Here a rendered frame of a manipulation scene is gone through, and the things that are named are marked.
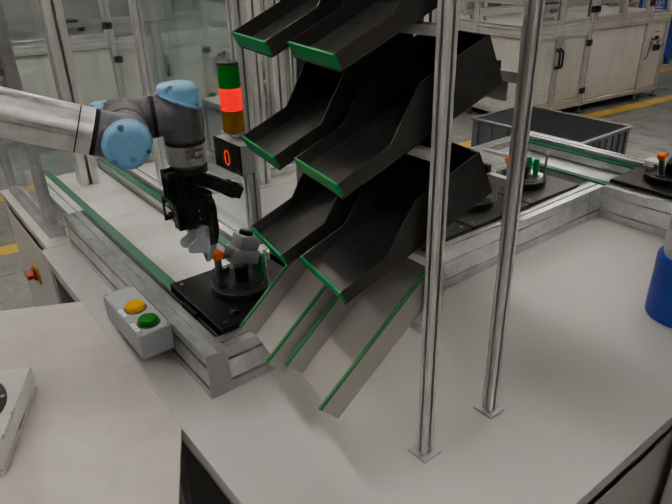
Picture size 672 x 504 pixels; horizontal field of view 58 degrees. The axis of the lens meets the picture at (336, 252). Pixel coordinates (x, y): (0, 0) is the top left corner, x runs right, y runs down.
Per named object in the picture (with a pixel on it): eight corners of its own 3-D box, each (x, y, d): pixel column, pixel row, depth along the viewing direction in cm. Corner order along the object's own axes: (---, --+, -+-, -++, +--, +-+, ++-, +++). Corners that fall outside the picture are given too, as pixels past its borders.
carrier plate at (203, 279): (222, 338, 121) (220, 329, 120) (170, 291, 138) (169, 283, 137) (319, 297, 134) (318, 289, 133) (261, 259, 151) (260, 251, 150)
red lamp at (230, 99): (227, 113, 136) (225, 91, 134) (217, 109, 140) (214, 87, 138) (247, 109, 139) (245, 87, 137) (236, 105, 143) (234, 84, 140)
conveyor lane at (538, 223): (231, 389, 121) (226, 347, 116) (162, 318, 144) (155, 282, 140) (585, 221, 188) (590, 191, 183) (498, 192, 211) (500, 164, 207)
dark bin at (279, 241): (286, 266, 97) (264, 233, 93) (256, 236, 107) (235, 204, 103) (421, 167, 102) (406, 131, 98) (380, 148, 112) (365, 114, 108)
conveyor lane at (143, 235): (227, 374, 125) (222, 334, 120) (92, 239, 185) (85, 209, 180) (337, 324, 140) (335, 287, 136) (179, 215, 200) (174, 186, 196)
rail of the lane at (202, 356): (212, 399, 118) (205, 353, 113) (71, 245, 181) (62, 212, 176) (236, 388, 121) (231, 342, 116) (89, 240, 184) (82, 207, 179)
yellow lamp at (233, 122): (230, 135, 139) (227, 113, 136) (219, 130, 142) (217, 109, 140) (249, 130, 141) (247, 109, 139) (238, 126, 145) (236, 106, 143)
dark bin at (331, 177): (343, 199, 79) (319, 154, 75) (300, 171, 89) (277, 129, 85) (503, 83, 84) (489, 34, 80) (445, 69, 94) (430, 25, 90)
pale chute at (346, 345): (338, 419, 94) (319, 410, 91) (302, 372, 105) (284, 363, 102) (449, 275, 93) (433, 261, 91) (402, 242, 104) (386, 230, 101)
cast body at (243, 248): (232, 263, 128) (239, 232, 127) (222, 257, 131) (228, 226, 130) (265, 264, 134) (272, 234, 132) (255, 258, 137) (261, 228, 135)
